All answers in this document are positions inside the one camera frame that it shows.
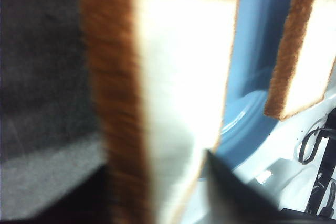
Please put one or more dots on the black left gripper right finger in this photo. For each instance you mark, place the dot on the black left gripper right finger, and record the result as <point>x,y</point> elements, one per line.
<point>232,201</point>

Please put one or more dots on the bread slice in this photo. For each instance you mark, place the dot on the bread slice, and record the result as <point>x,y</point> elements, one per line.
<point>305,59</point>
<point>159,72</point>

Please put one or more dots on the blue plate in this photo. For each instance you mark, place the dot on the blue plate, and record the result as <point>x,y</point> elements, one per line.
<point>258,33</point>

